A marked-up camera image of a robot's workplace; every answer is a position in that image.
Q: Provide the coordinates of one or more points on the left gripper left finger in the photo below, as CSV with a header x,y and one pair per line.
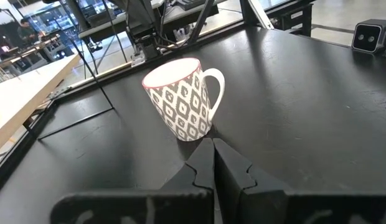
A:
x,y
180,205

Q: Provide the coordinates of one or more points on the wooden shelf black frame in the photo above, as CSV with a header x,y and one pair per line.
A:
x,y
18,96

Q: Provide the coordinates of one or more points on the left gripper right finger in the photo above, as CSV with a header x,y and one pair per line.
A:
x,y
258,205

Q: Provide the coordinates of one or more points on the grey white patterned mug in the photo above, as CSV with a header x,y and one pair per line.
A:
x,y
180,105

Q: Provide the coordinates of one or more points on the person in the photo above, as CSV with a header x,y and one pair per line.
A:
x,y
26,31

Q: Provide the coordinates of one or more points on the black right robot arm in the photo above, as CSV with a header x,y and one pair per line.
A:
x,y
143,18

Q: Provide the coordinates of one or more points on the small black table camera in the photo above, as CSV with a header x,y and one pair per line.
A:
x,y
367,37

